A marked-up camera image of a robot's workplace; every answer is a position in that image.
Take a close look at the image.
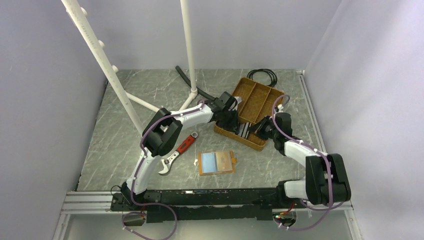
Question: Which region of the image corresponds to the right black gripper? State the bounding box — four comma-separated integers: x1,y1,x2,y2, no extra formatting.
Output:
247,115,279,141

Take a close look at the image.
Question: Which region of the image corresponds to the brown woven divided tray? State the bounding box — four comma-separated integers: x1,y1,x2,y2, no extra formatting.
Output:
214,77,284,151

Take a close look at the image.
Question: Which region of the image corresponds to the black rubber hose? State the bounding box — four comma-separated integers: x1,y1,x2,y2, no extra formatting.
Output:
174,65,218,102

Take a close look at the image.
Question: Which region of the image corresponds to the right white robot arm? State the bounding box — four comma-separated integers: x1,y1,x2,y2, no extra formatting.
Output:
248,112,352,208

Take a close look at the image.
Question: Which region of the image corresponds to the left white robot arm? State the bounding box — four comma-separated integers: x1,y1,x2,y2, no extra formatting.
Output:
121,91,242,210

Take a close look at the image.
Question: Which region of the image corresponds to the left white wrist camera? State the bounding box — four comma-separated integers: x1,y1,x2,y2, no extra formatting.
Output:
231,96,242,110

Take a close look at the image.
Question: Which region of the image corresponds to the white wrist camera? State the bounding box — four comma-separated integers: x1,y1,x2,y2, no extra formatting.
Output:
231,96,242,110
274,104,284,113

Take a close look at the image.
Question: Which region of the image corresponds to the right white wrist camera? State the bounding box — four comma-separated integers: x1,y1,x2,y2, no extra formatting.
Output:
274,104,284,113

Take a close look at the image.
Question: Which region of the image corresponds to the coiled black cable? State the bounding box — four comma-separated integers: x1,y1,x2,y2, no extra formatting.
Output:
246,68,278,88

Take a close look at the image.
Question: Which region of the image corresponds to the red handled adjustable wrench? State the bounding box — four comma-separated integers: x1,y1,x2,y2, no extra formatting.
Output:
158,132,198,175

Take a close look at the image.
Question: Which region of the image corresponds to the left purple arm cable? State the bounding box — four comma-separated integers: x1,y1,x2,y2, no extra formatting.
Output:
121,98,180,240

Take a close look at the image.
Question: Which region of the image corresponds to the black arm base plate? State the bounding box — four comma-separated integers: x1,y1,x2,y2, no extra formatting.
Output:
110,187,303,223

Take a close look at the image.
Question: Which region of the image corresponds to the aluminium extrusion rail frame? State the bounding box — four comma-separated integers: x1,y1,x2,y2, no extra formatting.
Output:
62,69,363,240

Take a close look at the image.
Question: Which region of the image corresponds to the white PVC pipe frame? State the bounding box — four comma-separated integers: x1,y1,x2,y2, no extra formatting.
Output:
62,0,202,134

